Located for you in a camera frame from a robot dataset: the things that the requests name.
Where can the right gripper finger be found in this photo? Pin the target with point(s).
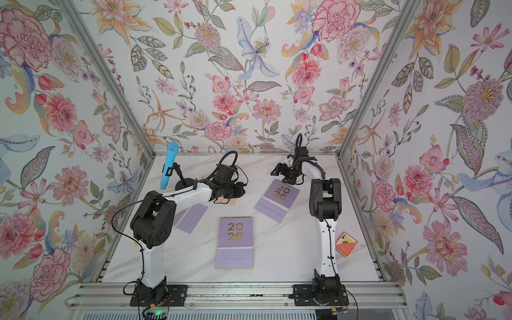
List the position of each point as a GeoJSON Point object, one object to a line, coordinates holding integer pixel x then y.
{"type": "Point", "coordinates": [278, 170]}
{"type": "Point", "coordinates": [279, 164]}

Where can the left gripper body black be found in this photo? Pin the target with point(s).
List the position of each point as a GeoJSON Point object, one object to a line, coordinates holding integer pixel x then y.
{"type": "Point", "coordinates": [232, 190]}

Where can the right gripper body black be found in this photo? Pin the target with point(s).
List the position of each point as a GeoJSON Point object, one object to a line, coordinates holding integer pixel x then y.
{"type": "Point", "coordinates": [290, 174]}

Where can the purple calendar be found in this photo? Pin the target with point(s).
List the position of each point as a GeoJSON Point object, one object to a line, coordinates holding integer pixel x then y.
{"type": "Point", "coordinates": [277, 200]}
{"type": "Point", "coordinates": [186, 220]}
{"type": "Point", "coordinates": [235, 243]}

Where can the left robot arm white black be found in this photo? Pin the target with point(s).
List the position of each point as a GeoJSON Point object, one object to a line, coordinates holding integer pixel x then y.
{"type": "Point", "coordinates": [153, 221]}

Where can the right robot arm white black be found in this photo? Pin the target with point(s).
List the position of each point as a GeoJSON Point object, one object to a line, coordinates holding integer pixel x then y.
{"type": "Point", "coordinates": [325, 206]}

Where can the black microphone stand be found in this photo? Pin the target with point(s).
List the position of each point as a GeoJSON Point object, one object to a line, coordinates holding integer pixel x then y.
{"type": "Point", "coordinates": [183, 182]}

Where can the blue microphone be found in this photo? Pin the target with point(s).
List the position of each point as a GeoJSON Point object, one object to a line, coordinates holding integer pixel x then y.
{"type": "Point", "coordinates": [171, 154]}

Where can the orange diamond card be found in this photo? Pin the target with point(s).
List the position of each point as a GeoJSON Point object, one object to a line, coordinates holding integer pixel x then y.
{"type": "Point", "coordinates": [346, 244]}

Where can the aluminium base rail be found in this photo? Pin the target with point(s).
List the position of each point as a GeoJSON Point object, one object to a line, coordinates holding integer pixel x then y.
{"type": "Point", "coordinates": [241, 295]}

